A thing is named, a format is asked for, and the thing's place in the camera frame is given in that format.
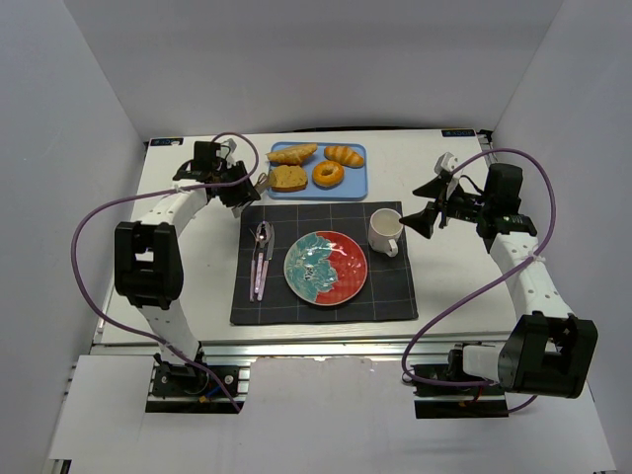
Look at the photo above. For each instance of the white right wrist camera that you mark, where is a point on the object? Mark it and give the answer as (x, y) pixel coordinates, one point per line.
(446, 163)

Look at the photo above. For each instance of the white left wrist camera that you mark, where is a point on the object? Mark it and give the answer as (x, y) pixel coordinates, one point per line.
(227, 147)

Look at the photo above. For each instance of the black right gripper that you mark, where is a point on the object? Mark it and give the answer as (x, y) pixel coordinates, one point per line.
(441, 205)

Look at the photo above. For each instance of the red and teal plate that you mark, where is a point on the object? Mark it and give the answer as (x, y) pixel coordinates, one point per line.
(325, 268)

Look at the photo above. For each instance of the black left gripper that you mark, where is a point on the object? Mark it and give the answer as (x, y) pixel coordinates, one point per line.
(241, 193)

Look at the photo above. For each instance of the flat golden bread piece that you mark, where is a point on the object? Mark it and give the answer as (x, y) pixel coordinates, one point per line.
(293, 155)

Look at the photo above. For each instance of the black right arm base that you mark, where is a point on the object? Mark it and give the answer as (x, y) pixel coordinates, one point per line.
(438, 402)

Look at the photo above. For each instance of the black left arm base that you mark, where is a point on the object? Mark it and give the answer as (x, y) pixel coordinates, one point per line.
(182, 389)

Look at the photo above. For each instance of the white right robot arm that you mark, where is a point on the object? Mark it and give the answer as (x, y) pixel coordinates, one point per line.
(550, 349)

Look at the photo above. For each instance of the striped croissant roll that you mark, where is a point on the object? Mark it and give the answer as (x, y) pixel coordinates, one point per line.
(344, 155)

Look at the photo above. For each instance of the white ceramic mug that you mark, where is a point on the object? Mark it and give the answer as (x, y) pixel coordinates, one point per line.
(384, 231)

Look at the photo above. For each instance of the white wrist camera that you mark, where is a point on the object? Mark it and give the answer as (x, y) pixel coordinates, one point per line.
(446, 163)
(227, 147)

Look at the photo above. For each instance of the dark grey checked placemat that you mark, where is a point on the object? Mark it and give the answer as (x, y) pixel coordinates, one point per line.
(388, 294)

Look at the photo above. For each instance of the brown bread slice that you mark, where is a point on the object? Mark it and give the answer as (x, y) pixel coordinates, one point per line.
(288, 179)

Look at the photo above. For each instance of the pink handled knife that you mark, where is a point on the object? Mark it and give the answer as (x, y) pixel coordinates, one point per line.
(265, 265)

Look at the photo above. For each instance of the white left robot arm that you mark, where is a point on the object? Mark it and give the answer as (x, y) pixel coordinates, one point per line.
(149, 271)

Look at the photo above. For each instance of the aluminium table frame rail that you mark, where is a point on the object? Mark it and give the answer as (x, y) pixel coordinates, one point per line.
(231, 360)

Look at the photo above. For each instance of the orange ring donut bread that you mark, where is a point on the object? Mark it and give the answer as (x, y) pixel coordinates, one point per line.
(328, 174)

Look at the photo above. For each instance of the pink handled spoon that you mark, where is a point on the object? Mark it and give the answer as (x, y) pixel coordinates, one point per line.
(263, 235)

